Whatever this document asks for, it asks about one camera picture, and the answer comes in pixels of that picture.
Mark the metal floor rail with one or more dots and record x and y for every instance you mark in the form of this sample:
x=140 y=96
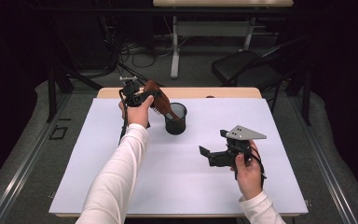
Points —
x=323 y=161
x=21 y=168

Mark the person's left hand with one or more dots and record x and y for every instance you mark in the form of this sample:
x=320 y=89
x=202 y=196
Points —
x=136 y=115

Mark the white board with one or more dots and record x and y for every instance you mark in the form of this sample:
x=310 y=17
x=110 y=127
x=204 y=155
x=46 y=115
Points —
x=180 y=180

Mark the black-framed floor hatch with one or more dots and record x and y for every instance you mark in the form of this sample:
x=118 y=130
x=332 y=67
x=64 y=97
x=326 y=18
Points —
x=58 y=132

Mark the dark cabinet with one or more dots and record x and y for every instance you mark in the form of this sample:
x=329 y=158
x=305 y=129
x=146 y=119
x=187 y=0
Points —
x=84 y=40

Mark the person's right hand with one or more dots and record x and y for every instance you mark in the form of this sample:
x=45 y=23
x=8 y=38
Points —
x=248 y=174

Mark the black metal stand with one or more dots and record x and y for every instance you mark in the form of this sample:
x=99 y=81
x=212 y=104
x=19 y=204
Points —
x=52 y=96

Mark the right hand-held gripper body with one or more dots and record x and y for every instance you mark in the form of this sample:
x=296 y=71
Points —
x=245 y=133

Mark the black folding chair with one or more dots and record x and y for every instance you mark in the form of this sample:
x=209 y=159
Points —
x=245 y=67

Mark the black horizontal metal bar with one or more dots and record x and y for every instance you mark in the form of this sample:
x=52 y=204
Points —
x=105 y=10

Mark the black mesh cup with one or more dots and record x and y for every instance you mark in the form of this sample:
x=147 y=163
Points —
x=175 y=127

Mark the white-legged desk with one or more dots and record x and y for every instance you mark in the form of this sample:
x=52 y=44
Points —
x=211 y=29

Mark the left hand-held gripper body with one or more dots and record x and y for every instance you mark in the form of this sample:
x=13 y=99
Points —
x=131 y=91

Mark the brown wooden hairbrush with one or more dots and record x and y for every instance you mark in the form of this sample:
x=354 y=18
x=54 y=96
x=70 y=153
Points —
x=164 y=104

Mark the light wooden table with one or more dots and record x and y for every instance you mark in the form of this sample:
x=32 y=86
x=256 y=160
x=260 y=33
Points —
x=205 y=92

